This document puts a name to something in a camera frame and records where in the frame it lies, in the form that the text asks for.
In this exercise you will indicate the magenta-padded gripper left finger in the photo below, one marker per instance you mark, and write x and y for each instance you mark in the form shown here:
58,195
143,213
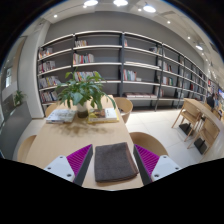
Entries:
61,166

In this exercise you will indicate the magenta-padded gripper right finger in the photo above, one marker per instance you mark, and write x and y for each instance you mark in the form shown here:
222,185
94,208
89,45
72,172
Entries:
163,166

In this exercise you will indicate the zigzag striped grey towel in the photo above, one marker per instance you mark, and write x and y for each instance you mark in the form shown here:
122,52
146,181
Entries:
115,161

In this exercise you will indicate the white book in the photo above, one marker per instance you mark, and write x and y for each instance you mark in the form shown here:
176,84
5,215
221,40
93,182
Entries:
61,115

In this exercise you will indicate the yellow-edged book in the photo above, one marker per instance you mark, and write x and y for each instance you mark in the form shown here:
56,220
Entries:
103,115

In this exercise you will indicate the long wooden table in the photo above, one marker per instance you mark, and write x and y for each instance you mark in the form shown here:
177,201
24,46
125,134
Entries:
208,115

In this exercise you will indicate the green potted plant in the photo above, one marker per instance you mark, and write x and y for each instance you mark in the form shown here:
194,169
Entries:
81,91

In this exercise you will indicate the small green plant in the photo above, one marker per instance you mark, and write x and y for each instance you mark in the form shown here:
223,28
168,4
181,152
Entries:
19,97

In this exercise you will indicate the person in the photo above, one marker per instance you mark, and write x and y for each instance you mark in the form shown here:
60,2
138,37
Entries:
210,100

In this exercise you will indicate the grey shelf unit with books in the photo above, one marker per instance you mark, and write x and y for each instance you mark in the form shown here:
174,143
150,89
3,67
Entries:
140,56

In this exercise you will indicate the round ceiling lights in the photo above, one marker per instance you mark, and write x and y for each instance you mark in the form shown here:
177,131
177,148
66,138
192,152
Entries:
120,2

